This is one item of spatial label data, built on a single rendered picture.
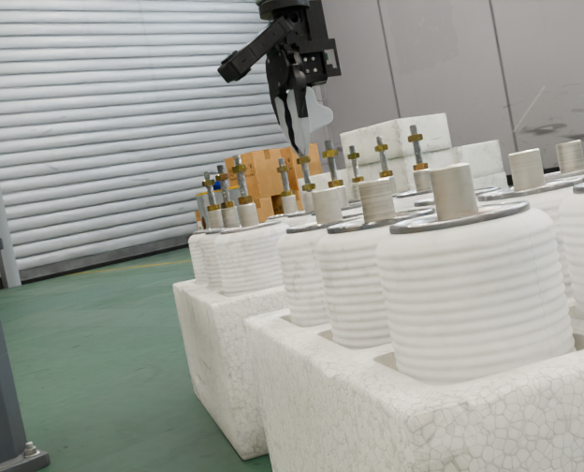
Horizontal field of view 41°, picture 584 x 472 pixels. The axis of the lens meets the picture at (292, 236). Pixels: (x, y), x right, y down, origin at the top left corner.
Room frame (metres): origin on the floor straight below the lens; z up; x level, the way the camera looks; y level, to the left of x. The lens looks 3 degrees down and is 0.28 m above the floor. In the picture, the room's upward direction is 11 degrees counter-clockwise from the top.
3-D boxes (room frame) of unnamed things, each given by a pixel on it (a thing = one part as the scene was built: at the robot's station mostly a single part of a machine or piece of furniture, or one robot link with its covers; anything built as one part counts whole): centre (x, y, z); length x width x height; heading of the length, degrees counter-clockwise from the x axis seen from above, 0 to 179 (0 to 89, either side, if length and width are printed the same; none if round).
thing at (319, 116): (1.08, -0.06, 0.38); 0.06 x 0.03 x 0.09; 114
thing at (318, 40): (1.10, -0.06, 0.48); 0.09 x 0.08 x 0.12; 114
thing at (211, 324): (1.09, -0.04, 0.09); 0.39 x 0.39 x 0.18; 15
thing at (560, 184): (0.56, -0.18, 0.25); 0.08 x 0.08 x 0.01
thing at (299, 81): (1.07, -0.04, 0.42); 0.05 x 0.02 x 0.09; 24
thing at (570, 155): (0.71, -0.26, 0.26); 0.02 x 0.02 x 0.03
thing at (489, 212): (0.42, -0.09, 0.25); 0.08 x 0.08 x 0.01
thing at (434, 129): (4.00, -0.62, 0.45); 0.39 x 0.39 x 0.18; 41
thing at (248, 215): (0.95, 0.05, 0.26); 0.02 x 0.02 x 0.03
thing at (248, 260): (0.95, 0.05, 0.16); 0.10 x 0.10 x 0.18
